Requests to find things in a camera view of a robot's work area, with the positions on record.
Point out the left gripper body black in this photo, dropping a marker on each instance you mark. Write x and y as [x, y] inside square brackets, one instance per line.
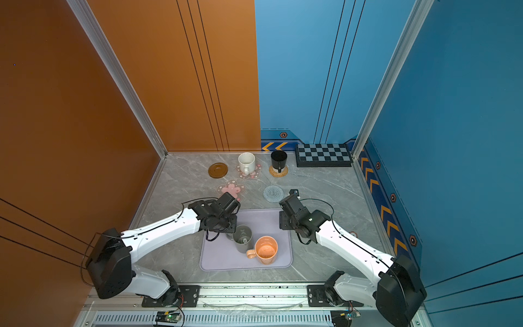
[227, 225]

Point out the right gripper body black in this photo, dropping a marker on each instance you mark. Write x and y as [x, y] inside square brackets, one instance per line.
[285, 223]

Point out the blue woven round coaster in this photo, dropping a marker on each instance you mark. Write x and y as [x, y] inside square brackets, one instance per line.
[273, 194]

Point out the pink flower coaster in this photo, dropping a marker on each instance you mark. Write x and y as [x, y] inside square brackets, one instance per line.
[253, 175]
[233, 188]

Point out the grey mug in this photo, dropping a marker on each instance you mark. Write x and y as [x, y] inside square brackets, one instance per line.
[242, 238]

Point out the brown wooden coaster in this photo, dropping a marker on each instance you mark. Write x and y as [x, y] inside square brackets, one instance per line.
[218, 170]

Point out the rattan woven round coaster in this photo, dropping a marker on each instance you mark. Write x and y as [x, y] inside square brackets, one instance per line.
[275, 173]

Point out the black mug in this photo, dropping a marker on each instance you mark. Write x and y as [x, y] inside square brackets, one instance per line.
[278, 159]

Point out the white mug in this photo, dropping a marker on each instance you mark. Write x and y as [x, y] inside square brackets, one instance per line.
[247, 163]

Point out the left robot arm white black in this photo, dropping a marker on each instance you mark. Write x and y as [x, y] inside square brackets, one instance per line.
[113, 263]

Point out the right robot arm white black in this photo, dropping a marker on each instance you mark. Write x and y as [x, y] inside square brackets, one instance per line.
[392, 285]

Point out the lavender silicone tray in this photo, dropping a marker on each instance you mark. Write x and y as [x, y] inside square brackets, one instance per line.
[222, 254]

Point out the orange mug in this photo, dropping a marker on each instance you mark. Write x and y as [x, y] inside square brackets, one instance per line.
[265, 250]

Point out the black checkerboard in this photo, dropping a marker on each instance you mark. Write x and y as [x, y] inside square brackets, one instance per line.
[323, 156]

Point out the circuit board right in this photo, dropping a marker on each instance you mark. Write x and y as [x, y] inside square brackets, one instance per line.
[344, 318]

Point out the green circuit board left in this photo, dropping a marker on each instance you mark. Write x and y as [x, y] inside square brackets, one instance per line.
[169, 318]

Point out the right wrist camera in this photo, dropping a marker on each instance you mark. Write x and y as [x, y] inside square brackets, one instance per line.
[293, 207]

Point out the aluminium front rail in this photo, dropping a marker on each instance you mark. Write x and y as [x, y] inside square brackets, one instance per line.
[221, 296]

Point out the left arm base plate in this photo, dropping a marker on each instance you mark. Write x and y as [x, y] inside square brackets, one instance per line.
[185, 297]

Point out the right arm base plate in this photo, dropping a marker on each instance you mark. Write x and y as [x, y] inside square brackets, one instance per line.
[325, 296]

